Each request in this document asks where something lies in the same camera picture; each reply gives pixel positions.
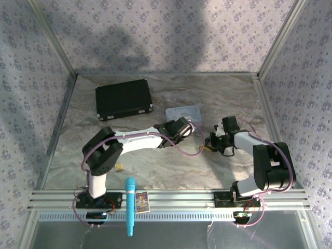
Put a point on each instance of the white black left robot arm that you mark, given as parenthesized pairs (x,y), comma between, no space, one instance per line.
(137,140)

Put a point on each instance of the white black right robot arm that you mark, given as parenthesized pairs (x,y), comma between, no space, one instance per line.
(243,140)

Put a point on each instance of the black hard case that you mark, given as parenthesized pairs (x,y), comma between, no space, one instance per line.
(123,99)

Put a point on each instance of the small yellow block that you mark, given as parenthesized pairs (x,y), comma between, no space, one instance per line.
(119,167)

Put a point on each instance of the black right control board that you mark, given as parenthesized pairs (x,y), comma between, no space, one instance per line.
(241,215)

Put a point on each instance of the black control board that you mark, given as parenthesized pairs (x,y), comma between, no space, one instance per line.
(96,215)
(241,215)

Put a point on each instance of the small picture card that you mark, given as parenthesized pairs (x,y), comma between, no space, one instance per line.
(142,202)

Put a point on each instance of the blue marker pen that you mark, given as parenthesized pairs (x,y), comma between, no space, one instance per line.
(130,205)

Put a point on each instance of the black left control board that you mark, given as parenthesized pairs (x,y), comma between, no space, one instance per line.
(96,215)

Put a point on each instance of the aluminium frame floor rail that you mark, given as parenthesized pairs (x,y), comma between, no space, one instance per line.
(58,129)
(267,109)

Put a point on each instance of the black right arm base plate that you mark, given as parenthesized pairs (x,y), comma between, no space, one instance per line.
(223,199)

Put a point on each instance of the aluminium frame back rail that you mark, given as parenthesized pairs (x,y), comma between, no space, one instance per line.
(168,74)

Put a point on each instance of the aluminium front frame rail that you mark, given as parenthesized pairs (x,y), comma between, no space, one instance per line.
(181,198)

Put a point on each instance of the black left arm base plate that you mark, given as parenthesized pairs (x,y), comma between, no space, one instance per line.
(114,199)

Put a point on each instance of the aluminium frame post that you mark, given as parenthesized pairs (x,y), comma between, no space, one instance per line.
(281,39)
(52,39)

